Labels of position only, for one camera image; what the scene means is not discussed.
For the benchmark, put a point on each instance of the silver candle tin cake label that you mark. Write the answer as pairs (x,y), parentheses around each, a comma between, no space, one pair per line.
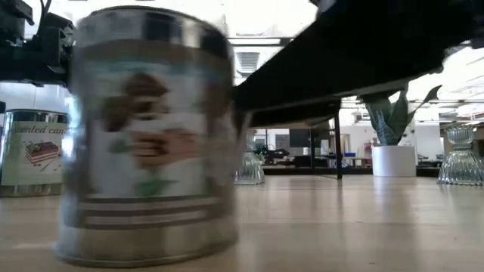
(30,151)

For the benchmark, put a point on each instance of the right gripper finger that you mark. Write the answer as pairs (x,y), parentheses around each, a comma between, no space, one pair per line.
(302,75)
(295,113)

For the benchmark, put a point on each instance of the black aluminium frame rail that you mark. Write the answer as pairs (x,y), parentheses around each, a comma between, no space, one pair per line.
(302,171)

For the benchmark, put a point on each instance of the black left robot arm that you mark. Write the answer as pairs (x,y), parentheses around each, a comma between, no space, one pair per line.
(15,15)

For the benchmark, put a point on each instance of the snake plant in white pot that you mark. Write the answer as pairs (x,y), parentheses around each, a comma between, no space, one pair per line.
(393,160)

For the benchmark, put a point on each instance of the dark room monitor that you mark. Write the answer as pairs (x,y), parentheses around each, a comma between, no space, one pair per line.
(299,138)

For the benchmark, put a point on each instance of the wooden shelf with black frame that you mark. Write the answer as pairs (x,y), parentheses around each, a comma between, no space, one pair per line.
(338,151)

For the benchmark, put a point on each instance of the clear glass candlestick holder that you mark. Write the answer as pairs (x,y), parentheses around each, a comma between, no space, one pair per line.
(251,170)
(461,166)

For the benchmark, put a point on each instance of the silver candle tin jasmine label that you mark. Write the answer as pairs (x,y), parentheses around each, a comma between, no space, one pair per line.
(147,151)

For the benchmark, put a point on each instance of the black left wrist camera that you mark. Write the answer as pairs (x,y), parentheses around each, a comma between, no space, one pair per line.
(56,32)

